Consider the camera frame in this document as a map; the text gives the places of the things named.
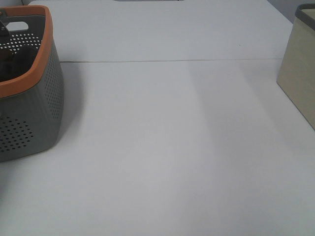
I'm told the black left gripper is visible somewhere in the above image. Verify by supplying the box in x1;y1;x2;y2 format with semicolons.
0;21;9;41

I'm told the brown towel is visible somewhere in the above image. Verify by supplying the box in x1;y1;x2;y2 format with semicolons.
0;46;38;82

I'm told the grey basket with orange rim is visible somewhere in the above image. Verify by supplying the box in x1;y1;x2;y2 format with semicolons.
0;5;64;162

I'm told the beige bin with grey rim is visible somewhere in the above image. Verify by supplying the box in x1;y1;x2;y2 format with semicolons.
277;3;315;128

